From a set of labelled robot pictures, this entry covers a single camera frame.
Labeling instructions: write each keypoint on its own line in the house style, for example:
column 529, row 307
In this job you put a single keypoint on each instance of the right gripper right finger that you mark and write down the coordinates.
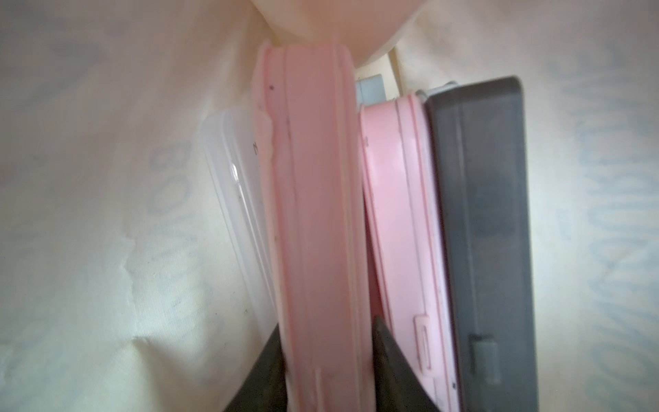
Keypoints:
column 396, row 386

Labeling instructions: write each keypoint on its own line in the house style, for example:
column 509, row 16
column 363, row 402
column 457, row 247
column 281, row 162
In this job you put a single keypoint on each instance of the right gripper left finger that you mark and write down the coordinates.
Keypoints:
column 264, row 388

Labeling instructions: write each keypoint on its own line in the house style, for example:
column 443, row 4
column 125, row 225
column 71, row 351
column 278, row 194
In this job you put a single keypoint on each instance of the pink pencil case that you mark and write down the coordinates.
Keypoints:
column 407, row 243
column 308, row 148

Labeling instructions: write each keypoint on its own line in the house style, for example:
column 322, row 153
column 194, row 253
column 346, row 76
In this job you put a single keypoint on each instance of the cream floral canvas tote bag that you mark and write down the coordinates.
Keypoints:
column 120, row 289

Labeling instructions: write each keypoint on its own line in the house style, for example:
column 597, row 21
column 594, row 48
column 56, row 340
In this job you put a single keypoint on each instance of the dark grey pencil case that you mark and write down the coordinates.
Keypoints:
column 478, row 141

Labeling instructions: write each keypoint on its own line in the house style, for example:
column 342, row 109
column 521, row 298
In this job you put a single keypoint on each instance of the clear plastic pencil case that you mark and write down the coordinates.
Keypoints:
column 230, row 145

